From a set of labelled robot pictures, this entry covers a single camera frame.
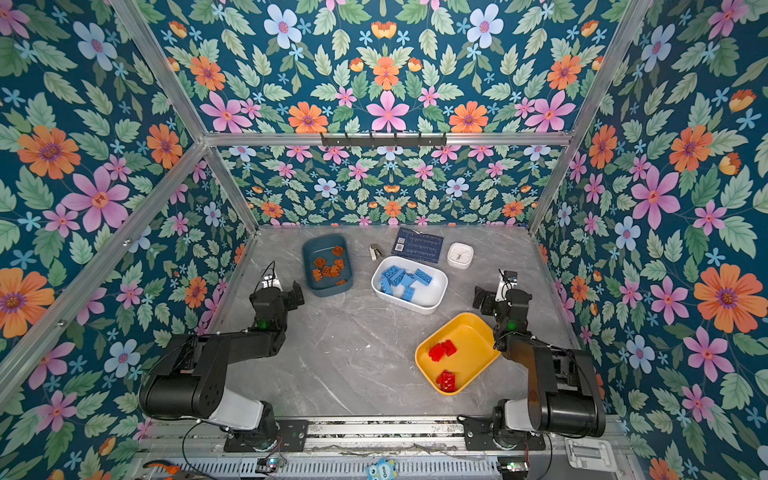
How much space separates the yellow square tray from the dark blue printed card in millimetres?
284

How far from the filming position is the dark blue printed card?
3.71 feet

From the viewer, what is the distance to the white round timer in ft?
3.56
